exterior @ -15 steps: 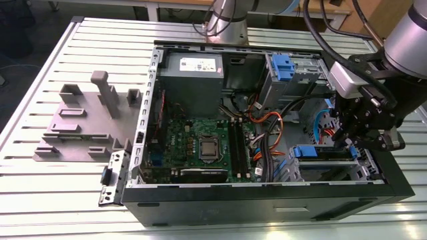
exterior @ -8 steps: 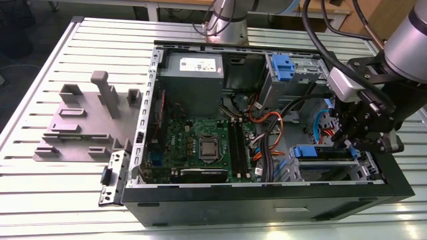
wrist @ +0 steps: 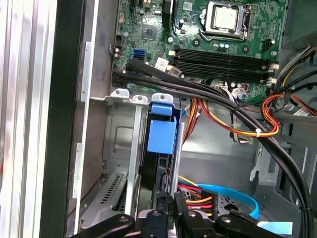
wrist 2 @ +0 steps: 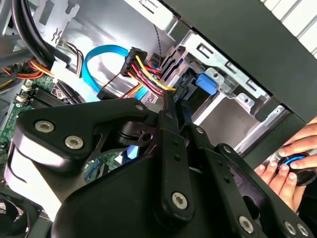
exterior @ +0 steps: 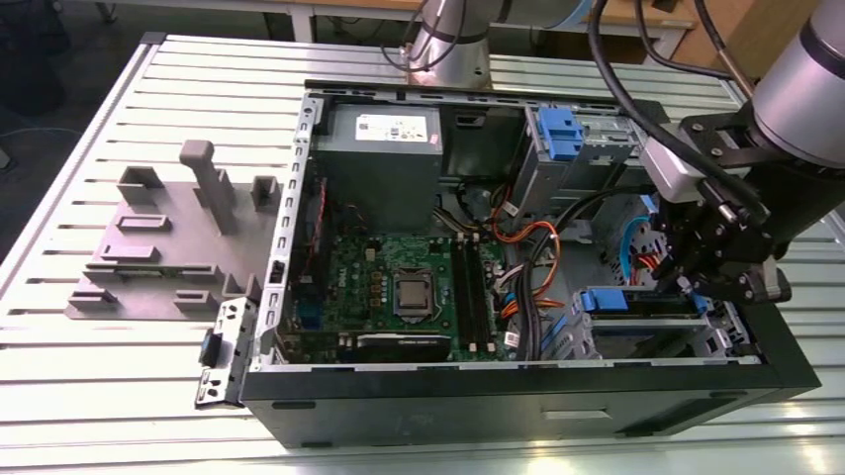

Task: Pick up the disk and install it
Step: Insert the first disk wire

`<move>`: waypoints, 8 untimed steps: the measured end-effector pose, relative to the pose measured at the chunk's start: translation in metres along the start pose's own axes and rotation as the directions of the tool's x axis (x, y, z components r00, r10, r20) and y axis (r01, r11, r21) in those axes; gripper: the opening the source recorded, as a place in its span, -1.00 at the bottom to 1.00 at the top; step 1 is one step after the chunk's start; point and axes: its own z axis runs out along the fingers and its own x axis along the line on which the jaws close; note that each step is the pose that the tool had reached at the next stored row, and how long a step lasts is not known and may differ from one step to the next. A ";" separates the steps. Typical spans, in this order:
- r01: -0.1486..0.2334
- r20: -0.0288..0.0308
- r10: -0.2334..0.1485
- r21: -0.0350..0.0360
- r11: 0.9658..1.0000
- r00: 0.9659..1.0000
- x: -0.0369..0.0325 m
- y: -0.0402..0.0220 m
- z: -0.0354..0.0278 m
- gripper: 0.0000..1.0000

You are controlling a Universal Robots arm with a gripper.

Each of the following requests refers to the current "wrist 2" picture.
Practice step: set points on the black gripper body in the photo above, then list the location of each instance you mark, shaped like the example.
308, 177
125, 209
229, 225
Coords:
111, 205

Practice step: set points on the bare person's hand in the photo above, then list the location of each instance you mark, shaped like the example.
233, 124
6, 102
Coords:
304, 137
282, 183

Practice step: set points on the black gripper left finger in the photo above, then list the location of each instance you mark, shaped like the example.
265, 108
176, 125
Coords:
74, 119

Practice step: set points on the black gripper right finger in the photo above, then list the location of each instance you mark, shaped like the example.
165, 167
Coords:
223, 178

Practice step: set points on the hard disk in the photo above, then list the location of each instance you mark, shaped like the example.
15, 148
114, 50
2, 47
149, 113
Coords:
205, 83

